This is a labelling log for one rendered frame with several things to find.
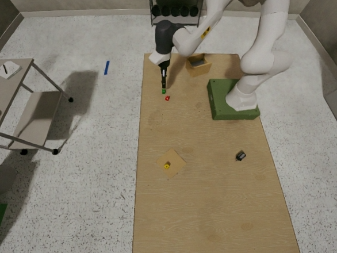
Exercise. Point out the small wooden crate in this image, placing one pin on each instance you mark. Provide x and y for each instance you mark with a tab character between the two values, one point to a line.
197	65

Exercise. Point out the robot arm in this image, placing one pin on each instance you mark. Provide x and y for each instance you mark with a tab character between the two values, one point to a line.
259	63

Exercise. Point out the tan flat mat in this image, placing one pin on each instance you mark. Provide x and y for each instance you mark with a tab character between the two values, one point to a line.
174	161

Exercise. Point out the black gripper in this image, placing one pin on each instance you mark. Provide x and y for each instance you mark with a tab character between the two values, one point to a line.
163	67

